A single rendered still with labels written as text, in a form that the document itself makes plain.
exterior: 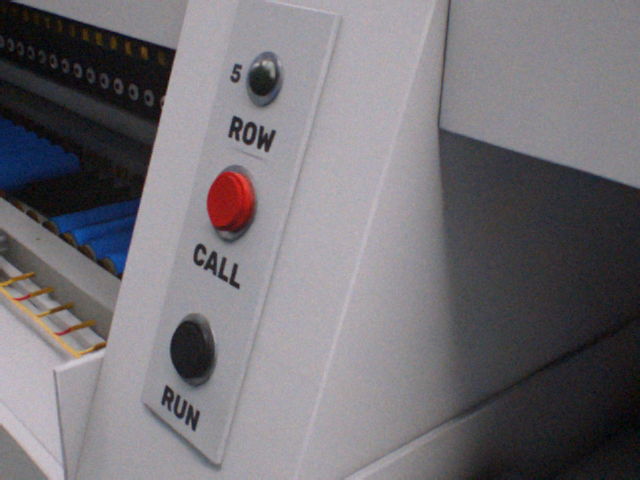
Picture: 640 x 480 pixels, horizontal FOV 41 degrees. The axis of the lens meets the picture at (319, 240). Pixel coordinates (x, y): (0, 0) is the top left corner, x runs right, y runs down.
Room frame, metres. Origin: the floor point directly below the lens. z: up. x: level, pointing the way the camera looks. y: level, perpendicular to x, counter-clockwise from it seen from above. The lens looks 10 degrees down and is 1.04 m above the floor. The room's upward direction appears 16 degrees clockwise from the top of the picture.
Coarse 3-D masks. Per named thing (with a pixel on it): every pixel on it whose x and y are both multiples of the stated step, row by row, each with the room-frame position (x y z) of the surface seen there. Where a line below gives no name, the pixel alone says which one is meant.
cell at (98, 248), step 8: (128, 232) 0.44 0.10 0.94; (96, 240) 0.42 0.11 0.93; (104, 240) 0.42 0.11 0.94; (112, 240) 0.43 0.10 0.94; (120, 240) 0.43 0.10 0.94; (128, 240) 0.43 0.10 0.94; (88, 248) 0.42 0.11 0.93; (96, 248) 0.42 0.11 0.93; (104, 248) 0.42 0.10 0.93; (112, 248) 0.42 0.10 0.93; (120, 248) 0.43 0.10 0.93; (96, 256) 0.42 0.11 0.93
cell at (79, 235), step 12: (120, 216) 0.46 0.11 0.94; (132, 216) 0.46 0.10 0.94; (72, 228) 0.44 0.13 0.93; (84, 228) 0.44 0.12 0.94; (96, 228) 0.44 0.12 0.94; (108, 228) 0.44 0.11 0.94; (120, 228) 0.45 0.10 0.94; (132, 228) 0.45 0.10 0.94; (72, 240) 0.43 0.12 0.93; (84, 240) 0.43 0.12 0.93
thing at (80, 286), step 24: (0, 216) 0.44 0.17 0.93; (24, 216) 0.44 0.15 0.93; (24, 240) 0.41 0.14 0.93; (48, 240) 0.41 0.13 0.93; (24, 264) 0.41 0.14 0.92; (48, 264) 0.39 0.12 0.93; (72, 264) 0.39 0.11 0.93; (96, 264) 0.39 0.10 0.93; (0, 288) 0.39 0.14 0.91; (48, 288) 0.39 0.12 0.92; (72, 288) 0.37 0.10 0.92; (96, 288) 0.36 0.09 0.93; (48, 312) 0.37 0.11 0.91; (72, 312) 0.37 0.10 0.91; (96, 312) 0.36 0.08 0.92
